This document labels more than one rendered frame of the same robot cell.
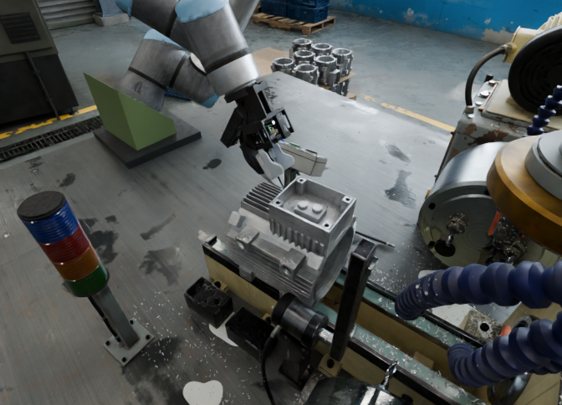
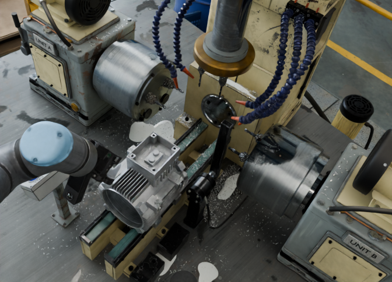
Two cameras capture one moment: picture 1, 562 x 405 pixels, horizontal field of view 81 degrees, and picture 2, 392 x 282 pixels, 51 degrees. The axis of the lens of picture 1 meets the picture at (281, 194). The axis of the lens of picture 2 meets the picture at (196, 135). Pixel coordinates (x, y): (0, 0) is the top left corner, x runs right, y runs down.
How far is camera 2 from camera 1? 0.95 m
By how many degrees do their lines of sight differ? 64
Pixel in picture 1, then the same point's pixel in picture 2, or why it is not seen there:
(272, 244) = (161, 189)
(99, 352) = not seen: outside the picture
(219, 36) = (80, 141)
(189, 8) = (66, 148)
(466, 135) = (86, 60)
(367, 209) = not seen: hidden behind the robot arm
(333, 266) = not seen: hidden behind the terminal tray
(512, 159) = (213, 62)
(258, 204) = (138, 188)
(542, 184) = (229, 62)
